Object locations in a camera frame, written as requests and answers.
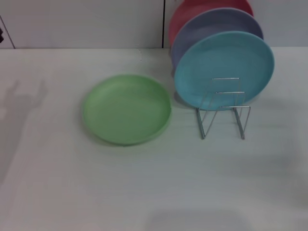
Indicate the green round plate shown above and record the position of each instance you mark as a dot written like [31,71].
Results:
[127,110]

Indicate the teal blue round plate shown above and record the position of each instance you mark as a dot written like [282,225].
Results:
[216,60]

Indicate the red round plate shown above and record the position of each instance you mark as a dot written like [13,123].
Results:
[185,14]

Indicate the purple round plate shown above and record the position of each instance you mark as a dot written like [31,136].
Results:
[211,24]

